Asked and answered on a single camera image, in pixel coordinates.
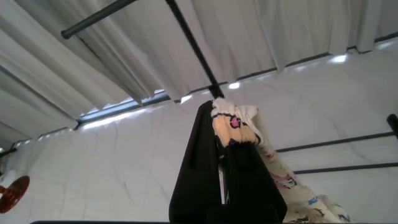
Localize window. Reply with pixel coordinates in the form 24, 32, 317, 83
76, 89, 172, 127

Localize black clothes rack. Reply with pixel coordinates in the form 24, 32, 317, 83
60, 0, 398, 175

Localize white curtain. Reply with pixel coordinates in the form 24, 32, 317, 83
14, 0, 398, 105
0, 0, 144, 150

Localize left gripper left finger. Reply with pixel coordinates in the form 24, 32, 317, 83
169, 100, 224, 223

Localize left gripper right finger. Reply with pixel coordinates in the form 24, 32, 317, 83
222, 141, 287, 223

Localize red-brown round object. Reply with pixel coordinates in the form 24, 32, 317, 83
0, 175, 31, 214

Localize cream printed garment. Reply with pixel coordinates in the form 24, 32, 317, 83
211, 96, 351, 223

